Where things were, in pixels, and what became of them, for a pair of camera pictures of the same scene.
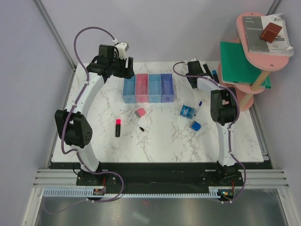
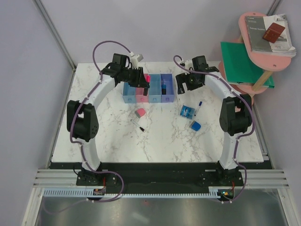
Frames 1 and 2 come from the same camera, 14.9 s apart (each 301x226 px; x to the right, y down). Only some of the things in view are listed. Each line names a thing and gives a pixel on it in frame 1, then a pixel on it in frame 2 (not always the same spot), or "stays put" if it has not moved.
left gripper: [126, 73] -> [140, 81]
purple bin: [167, 88] stays put
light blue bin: [129, 95] stays put
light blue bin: [154, 88] stays put
